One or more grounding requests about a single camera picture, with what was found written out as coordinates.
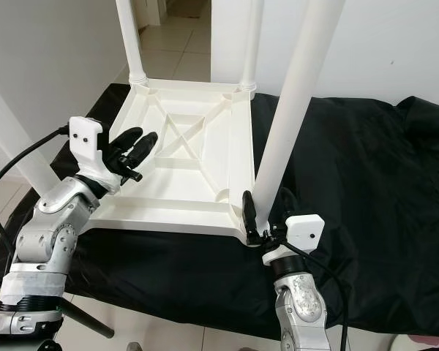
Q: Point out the black metal folding table leg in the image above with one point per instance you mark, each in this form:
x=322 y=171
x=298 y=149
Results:
x=88 y=320

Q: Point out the white plastic table leg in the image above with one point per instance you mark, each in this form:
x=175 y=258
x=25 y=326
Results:
x=130 y=36
x=304 y=95
x=14 y=135
x=251 y=36

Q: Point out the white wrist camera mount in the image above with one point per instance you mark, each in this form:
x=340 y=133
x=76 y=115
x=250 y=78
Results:
x=304 y=228
x=88 y=146

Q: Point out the grey robot left foot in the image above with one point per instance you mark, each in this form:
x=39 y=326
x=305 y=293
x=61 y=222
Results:
x=137 y=346

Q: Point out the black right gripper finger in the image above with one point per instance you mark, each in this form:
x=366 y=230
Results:
x=288 y=210
x=250 y=216

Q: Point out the black cloth table cover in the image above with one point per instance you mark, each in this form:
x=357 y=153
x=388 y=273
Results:
x=373 y=175

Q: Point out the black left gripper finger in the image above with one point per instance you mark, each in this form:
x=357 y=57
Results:
x=126 y=141
x=143 y=146

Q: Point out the grey robot right foot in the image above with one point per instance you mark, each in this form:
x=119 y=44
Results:
x=247 y=347

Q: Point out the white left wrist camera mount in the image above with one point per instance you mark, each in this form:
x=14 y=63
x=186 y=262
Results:
x=88 y=146

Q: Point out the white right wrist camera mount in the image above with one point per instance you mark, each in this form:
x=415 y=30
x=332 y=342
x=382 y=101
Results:
x=304 y=228

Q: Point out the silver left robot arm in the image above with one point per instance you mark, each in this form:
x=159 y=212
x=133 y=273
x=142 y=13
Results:
x=51 y=241

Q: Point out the grey robot foot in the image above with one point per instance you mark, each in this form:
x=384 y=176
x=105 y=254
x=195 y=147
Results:
x=247 y=347
x=137 y=346

